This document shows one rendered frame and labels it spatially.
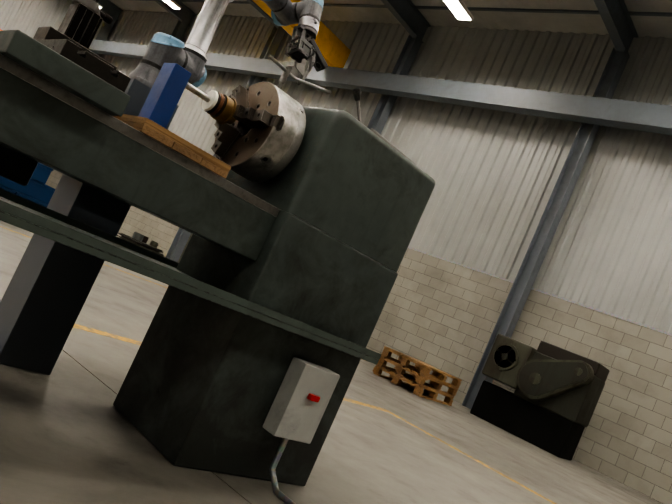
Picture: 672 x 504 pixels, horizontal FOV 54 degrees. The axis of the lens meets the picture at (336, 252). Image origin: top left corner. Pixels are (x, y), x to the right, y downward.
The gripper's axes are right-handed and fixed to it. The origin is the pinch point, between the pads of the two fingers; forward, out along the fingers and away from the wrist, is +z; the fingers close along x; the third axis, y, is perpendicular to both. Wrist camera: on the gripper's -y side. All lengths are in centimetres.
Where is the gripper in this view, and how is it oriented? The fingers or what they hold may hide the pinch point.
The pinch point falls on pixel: (300, 82)
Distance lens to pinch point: 242.2
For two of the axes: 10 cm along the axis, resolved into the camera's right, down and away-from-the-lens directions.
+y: -6.5, -3.5, -6.8
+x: 7.4, -0.8, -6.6
